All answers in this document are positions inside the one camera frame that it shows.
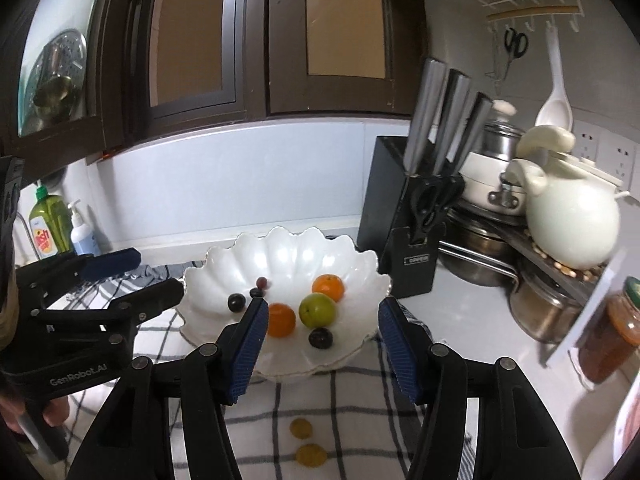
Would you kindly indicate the white hanging spoon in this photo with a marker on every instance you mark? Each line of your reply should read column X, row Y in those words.
column 556, row 110

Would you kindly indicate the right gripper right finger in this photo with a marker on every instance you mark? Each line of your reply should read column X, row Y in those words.
column 517, row 437

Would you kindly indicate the wall power outlets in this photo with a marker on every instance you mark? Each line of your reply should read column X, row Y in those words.
column 610, row 152

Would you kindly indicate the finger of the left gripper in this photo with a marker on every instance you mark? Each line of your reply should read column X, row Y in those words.
column 150, row 299
column 107, row 262

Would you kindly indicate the black knife block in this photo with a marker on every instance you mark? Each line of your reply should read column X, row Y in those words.
column 415, row 179

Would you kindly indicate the yellow-brown longan fruit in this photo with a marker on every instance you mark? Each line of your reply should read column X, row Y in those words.
column 311, row 455
column 301, row 428

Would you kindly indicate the glass jar red sauce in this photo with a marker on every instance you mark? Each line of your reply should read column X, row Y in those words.
column 615, row 337

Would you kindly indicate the stainless steel pot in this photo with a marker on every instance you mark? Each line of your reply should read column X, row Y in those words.
column 476, row 253
column 544, row 310

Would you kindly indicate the green apple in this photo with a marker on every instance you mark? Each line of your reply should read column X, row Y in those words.
column 317, row 310

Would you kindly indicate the white pot with lid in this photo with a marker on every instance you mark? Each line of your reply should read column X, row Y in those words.
column 483, row 169

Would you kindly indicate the blue pump soap bottle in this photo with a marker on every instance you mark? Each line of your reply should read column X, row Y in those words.
column 82, row 235

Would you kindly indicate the black scissors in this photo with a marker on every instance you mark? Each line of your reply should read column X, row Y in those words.
column 516, row 45

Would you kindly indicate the small dark grape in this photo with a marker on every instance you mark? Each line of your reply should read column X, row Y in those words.
column 256, row 292

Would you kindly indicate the white scalloped ceramic bowl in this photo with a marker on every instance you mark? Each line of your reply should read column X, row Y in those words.
column 290, row 263

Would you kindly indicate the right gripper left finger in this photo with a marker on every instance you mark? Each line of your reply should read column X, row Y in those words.
column 130, row 436

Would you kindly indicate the red grape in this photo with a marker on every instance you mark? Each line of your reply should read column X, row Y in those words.
column 262, row 283

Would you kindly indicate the cream ceramic teapot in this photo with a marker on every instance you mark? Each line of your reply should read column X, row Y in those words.
column 571, row 205

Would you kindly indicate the large dark plum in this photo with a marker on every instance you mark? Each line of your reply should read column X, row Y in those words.
column 236, row 302

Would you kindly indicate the orange mandarin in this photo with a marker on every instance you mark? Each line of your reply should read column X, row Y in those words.
column 330, row 285
column 282, row 321

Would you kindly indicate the green dish soap bottle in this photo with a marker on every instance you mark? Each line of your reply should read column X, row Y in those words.
column 50, row 224

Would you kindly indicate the black white checked cloth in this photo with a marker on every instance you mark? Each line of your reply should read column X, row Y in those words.
column 357, row 414

